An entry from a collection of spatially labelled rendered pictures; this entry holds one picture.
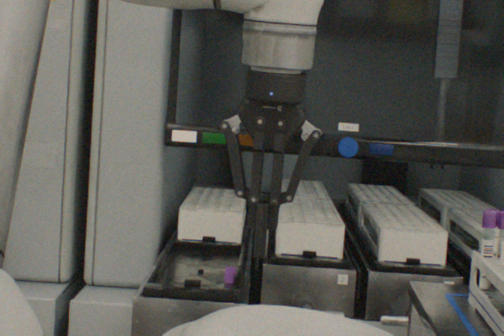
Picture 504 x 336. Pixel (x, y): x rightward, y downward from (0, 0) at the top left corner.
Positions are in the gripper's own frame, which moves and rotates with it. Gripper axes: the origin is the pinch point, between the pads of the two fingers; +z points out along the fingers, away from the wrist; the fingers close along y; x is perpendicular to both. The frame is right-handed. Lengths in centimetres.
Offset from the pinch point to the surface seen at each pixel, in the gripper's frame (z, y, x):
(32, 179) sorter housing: 1.5, 37.7, -20.9
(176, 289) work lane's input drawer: 6.0, 8.7, 9.9
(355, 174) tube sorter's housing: 10, -12, -101
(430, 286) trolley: 6.0, -22.1, -2.9
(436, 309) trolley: 4.9, -21.7, 9.4
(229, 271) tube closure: 6.8, 4.0, -2.2
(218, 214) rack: 4.7, 9.1, -24.6
